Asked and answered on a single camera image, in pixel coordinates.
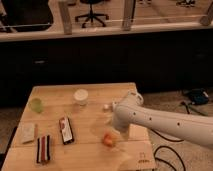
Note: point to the black office chair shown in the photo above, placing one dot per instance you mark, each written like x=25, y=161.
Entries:
x=91, y=15

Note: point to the orange red apple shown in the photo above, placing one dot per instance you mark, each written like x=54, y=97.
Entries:
x=109, y=139

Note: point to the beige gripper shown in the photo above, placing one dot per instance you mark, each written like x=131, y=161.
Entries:
x=122, y=134

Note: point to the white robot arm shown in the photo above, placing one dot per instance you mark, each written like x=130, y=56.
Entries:
x=195, y=129

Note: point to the wooden table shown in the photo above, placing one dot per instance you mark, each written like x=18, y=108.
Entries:
x=89, y=123

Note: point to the green plastic cup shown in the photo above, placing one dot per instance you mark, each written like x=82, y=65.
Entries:
x=35, y=105

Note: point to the white paper cup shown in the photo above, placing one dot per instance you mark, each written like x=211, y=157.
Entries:
x=81, y=96

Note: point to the dark bag on floor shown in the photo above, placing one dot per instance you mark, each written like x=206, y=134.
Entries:
x=198, y=96

